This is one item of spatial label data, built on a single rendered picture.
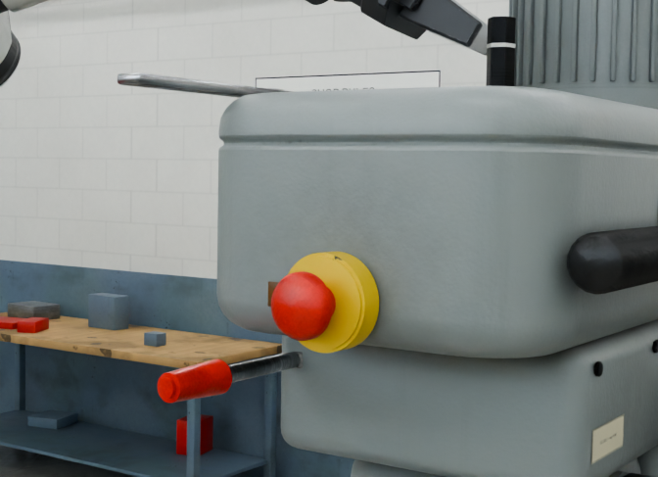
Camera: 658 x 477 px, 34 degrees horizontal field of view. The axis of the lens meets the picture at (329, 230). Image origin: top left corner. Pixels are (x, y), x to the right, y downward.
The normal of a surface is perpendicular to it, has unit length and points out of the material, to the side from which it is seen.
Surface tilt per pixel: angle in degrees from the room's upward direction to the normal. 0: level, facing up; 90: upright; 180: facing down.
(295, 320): 95
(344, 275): 90
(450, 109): 63
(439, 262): 90
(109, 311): 90
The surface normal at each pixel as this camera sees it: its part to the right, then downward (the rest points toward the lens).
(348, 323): -0.56, 0.04
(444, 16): -0.35, 0.04
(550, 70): -0.74, 0.02
